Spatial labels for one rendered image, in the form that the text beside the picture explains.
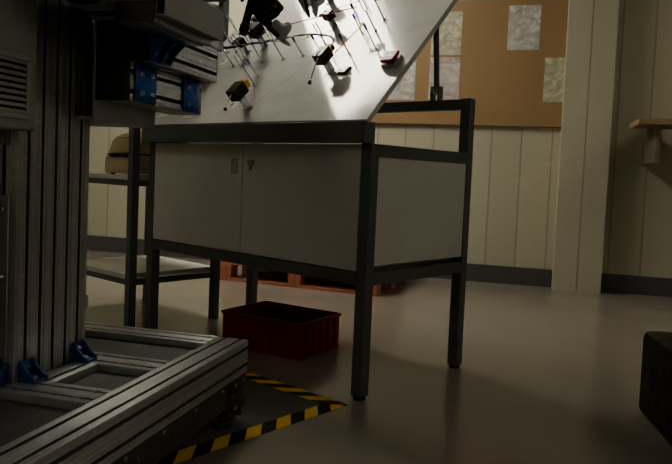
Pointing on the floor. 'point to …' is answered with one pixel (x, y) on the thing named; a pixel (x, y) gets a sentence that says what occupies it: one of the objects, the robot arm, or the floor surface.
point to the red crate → (282, 328)
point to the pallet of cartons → (291, 280)
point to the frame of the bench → (363, 276)
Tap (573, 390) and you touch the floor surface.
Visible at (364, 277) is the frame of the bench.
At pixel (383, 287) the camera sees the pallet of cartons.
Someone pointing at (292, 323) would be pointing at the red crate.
